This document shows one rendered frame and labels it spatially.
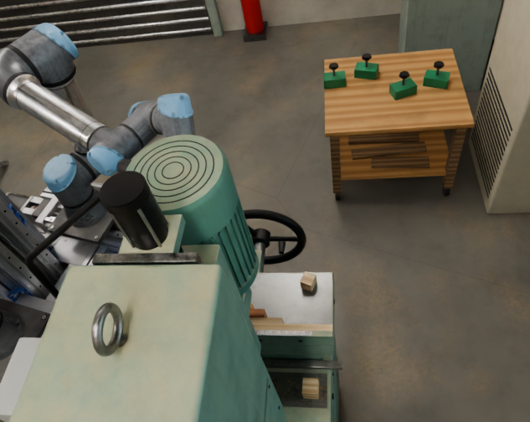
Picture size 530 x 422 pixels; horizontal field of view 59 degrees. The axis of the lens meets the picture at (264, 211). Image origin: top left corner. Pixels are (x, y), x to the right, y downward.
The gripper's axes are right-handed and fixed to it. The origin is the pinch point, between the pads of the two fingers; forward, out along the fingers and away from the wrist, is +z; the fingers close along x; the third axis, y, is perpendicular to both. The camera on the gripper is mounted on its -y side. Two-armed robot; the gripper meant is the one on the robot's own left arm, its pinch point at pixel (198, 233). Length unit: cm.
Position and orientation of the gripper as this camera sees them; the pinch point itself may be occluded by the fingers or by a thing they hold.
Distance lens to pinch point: 121.2
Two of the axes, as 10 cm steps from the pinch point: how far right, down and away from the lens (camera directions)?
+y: -1.5, 3.8, -9.1
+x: 9.8, -0.3, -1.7
